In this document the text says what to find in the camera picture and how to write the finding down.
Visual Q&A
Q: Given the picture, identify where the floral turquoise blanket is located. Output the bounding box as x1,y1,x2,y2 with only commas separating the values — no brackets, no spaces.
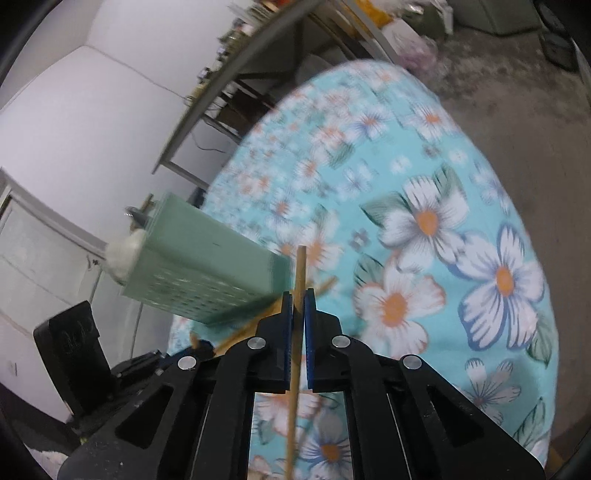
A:
166,60,560,480

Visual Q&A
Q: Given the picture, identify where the green perforated utensil holder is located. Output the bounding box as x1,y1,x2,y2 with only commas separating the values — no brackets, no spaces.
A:
119,193,293,326

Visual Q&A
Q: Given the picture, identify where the white panel door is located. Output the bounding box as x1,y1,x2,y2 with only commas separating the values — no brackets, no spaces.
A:
0,170,139,418

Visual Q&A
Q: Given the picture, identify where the silver refrigerator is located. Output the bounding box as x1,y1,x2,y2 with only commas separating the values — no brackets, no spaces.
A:
450,0,542,36

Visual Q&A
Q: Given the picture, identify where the black rice cooker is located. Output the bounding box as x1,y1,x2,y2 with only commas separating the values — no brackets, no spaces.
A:
539,28,579,71

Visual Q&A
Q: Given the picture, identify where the pink translucent plastic bag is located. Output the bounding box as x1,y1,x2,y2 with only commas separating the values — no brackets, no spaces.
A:
396,32,440,75

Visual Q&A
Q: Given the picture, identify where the bundle of wooden chopsticks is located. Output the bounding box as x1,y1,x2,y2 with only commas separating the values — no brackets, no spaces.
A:
141,194,338,358

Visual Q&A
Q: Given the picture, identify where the yellow plastic bag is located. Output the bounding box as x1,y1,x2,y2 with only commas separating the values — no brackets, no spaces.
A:
355,0,399,24

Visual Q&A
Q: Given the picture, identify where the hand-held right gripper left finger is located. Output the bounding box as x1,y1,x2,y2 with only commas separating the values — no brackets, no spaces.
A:
58,291,294,480

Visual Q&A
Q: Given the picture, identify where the wooden chopstick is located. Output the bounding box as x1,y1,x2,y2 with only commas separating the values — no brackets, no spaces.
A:
285,246,307,480

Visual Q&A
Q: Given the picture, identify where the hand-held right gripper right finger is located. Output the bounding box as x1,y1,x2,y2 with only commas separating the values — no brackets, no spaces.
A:
304,288,546,480

